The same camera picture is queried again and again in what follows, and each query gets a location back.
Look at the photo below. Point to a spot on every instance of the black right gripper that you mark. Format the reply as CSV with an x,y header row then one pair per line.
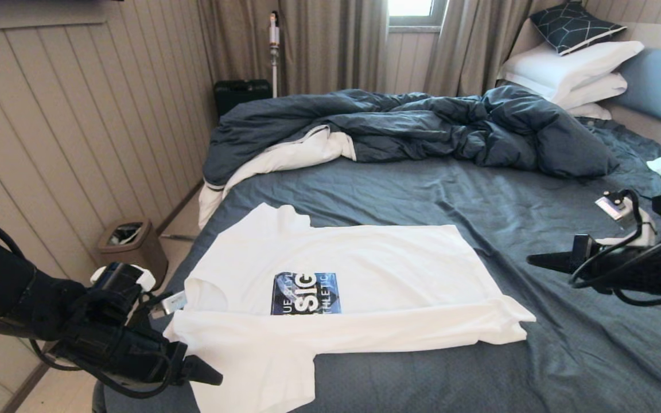
x,y
652,269

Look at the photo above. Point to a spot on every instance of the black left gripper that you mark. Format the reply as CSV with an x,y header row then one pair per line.
x,y
129,355

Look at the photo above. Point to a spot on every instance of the white t-shirt blue print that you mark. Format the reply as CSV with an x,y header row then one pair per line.
x,y
376,258

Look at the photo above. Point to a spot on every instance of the blue bed with headboard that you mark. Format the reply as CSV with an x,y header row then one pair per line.
x,y
508,195

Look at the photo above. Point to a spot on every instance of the brown trash bin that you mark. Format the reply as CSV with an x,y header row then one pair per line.
x,y
135,241

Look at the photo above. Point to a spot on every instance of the dark blue crumpled duvet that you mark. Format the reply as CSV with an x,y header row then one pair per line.
x,y
422,126

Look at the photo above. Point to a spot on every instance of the beige curtain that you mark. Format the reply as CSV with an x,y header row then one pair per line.
x,y
474,51
319,46

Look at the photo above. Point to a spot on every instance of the dark patterned pillow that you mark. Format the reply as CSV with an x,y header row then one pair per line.
x,y
574,27

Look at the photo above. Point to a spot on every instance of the black suitcase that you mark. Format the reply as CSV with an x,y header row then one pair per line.
x,y
241,94

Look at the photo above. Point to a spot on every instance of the window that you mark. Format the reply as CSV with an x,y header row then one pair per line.
x,y
413,8

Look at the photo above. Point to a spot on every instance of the white stick vacuum cleaner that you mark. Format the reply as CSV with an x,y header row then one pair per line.
x,y
274,57

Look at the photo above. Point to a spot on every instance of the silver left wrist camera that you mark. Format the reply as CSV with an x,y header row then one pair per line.
x,y
171,303

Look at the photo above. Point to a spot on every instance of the beige bed headboard frame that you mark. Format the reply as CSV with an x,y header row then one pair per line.
x,y
652,129

